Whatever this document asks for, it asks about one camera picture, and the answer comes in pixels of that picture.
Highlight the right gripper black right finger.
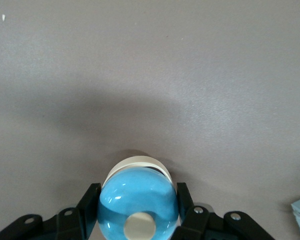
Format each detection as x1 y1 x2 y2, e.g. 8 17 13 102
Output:
169 182 277 240

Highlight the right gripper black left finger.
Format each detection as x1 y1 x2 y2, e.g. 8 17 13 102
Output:
0 182 102 240

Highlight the blue dome call bell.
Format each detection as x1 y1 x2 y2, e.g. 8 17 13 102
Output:
97 155 179 240

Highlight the large table cover mat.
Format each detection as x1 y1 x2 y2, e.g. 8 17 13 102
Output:
0 0 300 240

